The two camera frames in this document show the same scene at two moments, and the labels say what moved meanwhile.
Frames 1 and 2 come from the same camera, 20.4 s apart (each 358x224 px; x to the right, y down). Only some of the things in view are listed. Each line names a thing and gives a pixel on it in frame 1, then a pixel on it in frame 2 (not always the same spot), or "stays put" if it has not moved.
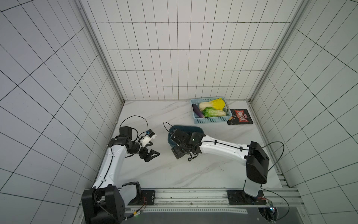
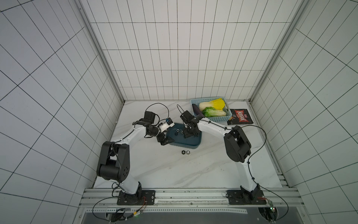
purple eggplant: x=198 y=111 stays put
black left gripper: x=148 y=157 to x=163 y=142
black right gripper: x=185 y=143 to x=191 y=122
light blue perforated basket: x=198 y=120 stays put
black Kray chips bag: x=241 y=116 stays put
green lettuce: x=211 y=112 stays put
